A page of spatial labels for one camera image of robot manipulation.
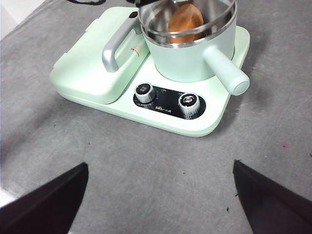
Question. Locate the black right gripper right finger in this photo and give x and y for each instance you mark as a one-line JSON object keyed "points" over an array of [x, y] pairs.
{"points": [[275, 209]]}

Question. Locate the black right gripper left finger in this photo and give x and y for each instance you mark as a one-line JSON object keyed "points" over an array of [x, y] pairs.
{"points": [[44, 209]]}

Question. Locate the brown potato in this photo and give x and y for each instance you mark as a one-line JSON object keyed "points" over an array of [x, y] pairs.
{"points": [[182, 22]]}

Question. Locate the mint green breakfast machine base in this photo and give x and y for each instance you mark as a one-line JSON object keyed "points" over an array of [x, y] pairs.
{"points": [[170, 124]]}

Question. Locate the silver control knob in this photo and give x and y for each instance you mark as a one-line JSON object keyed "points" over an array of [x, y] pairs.
{"points": [[144, 92], [188, 102]]}

